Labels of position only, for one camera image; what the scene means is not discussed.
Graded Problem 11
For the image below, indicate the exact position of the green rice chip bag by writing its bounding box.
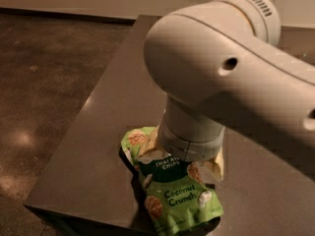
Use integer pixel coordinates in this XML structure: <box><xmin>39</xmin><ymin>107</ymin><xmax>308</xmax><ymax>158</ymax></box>
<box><xmin>121</xmin><ymin>127</ymin><xmax>223</xmax><ymax>236</ymax></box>

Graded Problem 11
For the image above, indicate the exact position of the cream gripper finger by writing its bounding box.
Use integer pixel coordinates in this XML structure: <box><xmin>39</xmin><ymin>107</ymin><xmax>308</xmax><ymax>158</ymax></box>
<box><xmin>195</xmin><ymin>147</ymin><xmax>225</xmax><ymax>183</ymax></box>
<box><xmin>137</xmin><ymin>128</ymin><xmax>167</xmax><ymax>163</ymax></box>

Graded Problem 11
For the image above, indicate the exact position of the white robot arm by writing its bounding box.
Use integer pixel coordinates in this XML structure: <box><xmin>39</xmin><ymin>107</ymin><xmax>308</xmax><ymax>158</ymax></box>
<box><xmin>144</xmin><ymin>0</ymin><xmax>315</xmax><ymax>177</ymax></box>

